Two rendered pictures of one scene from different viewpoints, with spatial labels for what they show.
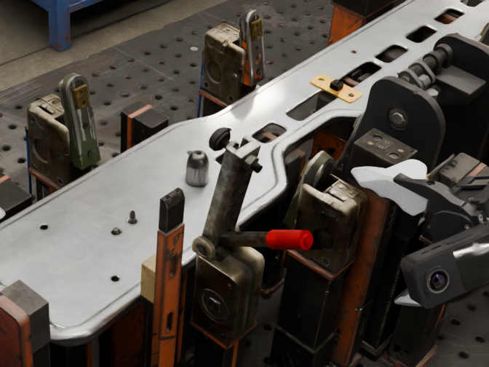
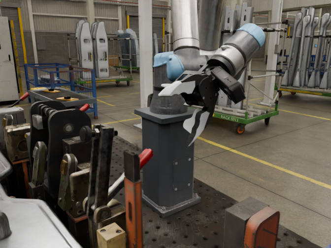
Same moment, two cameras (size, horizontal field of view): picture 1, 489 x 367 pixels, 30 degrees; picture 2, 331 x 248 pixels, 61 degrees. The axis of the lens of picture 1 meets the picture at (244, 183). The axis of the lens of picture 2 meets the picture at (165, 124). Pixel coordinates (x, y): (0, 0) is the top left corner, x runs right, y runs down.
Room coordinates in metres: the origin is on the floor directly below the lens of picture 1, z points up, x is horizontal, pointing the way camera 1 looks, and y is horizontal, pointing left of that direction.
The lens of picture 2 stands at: (0.57, 0.44, 1.35)
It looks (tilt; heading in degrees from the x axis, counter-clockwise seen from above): 15 degrees down; 285
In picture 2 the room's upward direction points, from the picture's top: straight up
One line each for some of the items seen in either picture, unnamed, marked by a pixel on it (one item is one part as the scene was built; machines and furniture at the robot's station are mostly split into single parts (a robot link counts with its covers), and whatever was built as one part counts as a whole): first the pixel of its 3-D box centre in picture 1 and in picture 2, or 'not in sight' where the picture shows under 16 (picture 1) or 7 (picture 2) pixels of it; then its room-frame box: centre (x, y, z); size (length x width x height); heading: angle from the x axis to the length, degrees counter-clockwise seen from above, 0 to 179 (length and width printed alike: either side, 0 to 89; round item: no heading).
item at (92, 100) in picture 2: not in sight; (59, 96); (1.26, -0.54, 1.16); 0.37 x 0.14 x 0.02; 145
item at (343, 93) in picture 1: (336, 86); not in sight; (1.27, -0.13, 1.01); 0.08 x 0.04 x 0.01; 55
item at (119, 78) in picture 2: not in sight; (100, 60); (5.27, -8.57, 0.88); 1.91 x 1.00 x 1.76; 48
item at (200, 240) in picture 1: (203, 247); (102, 213); (0.79, 0.04, 1.06); 0.03 x 0.01 x 0.03; 55
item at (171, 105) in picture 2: not in sight; (168, 98); (0.84, -0.64, 1.15); 0.15 x 0.15 x 0.10
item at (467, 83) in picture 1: (402, 201); (63, 183); (1.07, -0.24, 0.94); 0.18 x 0.13 x 0.49; 145
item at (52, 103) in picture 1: (62, 202); not in sight; (1.05, 0.27, 0.87); 0.12 x 0.09 x 0.35; 55
